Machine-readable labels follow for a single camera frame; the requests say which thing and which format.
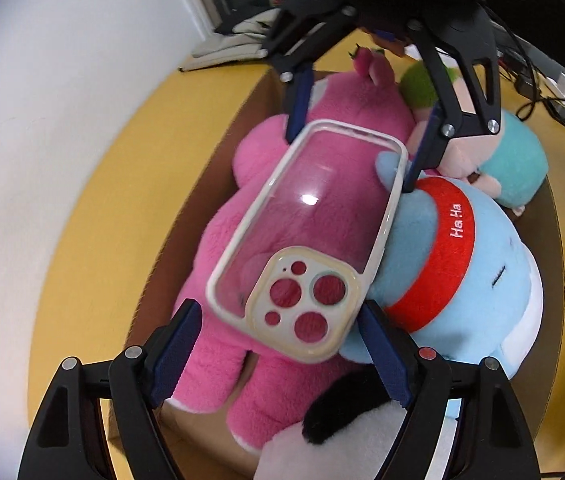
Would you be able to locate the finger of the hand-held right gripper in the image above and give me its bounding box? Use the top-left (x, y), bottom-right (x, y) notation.
top-left (262, 5), bottom-right (358, 143)
top-left (402, 15), bottom-right (505, 195)

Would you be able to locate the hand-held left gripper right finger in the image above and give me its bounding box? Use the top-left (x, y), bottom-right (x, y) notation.
top-left (357, 300), bottom-right (543, 480)

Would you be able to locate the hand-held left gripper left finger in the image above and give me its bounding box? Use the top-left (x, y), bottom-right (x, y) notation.
top-left (16, 298), bottom-right (202, 480)

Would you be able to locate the white plush toy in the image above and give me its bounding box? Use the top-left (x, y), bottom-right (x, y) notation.
top-left (255, 367), bottom-right (413, 480)

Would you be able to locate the small teal plush doll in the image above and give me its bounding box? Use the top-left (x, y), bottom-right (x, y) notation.
top-left (399, 60), bottom-right (549, 217)

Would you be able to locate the clear cream phone case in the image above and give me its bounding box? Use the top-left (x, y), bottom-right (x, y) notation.
top-left (206, 119), bottom-right (409, 365)

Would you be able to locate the pink plush bear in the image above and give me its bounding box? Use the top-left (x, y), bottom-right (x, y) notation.
top-left (170, 45), bottom-right (415, 455)

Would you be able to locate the light blue plush toy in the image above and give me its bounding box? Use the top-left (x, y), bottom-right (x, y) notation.
top-left (339, 150), bottom-right (545, 426)

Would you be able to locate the cardboard box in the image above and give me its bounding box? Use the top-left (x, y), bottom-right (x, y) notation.
top-left (125, 67), bottom-right (565, 480)

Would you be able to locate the grey cloth bag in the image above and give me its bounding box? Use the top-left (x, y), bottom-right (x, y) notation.
top-left (180, 7), bottom-right (283, 72)

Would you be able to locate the black cable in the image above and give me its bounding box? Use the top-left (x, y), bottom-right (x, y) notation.
top-left (495, 15), bottom-right (565, 138)

